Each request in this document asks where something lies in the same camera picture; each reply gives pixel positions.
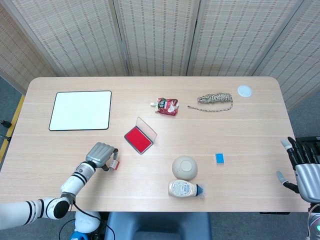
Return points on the red drink pouch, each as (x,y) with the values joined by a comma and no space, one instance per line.
(167,107)

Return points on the white round desk grommet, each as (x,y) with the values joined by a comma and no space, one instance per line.
(244,91)

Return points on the blue robot part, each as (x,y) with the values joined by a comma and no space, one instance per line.
(77,236)

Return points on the black caster wheel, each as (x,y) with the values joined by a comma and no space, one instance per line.
(5,123)

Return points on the mayonnaise bottle blue cap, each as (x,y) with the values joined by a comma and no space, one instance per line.
(181,188)

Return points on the small red stamp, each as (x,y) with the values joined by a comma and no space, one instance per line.
(115,165)

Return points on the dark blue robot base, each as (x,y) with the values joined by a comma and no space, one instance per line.
(160,225)

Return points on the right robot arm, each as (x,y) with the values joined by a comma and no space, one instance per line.
(315,222)

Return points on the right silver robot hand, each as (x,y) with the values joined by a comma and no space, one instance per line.
(308,180)

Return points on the blue and white eraser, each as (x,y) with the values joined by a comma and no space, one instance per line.
(220,158)

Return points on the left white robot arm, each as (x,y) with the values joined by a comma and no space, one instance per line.
(72,183)

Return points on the white board black rim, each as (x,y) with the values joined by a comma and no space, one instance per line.
(80,110)

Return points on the white rounded robot cover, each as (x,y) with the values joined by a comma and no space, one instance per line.
(86,222)

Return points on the black desk control panel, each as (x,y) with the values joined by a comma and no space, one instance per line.
(275,213)

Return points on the red ink pad clear lid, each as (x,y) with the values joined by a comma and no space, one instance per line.
(137,138)

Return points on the beige upturned bowl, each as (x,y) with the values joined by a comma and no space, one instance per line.
(184,167)

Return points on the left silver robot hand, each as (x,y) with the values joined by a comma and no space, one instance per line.
(100,153)

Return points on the woven folding screen panel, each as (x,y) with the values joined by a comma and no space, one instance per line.
(160,37)
(237,37)
(75,37)
(300,62)
(15,50)

